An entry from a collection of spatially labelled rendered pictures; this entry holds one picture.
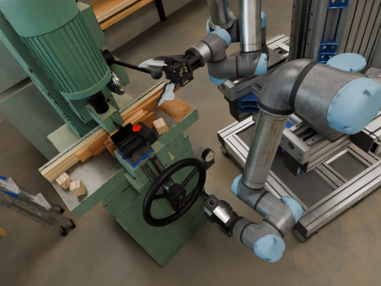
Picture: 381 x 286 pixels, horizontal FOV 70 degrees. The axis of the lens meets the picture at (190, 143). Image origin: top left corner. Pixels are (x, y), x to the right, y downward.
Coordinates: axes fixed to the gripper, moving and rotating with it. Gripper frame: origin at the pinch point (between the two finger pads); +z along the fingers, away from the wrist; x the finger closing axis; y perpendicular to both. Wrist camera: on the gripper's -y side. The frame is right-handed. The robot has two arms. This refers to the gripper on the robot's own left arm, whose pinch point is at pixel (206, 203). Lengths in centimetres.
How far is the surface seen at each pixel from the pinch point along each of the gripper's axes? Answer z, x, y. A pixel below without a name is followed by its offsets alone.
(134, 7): 204, 106, -85
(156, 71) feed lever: -10, 10, -51
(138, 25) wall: 270, 126, -71
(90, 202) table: 12.0, -29.8, -26.6
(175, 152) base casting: 18.7, 6.7, -15.8
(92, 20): 24, 13, -75
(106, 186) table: 11.9, -22.4, -27.0
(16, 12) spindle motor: -6, -9, -81
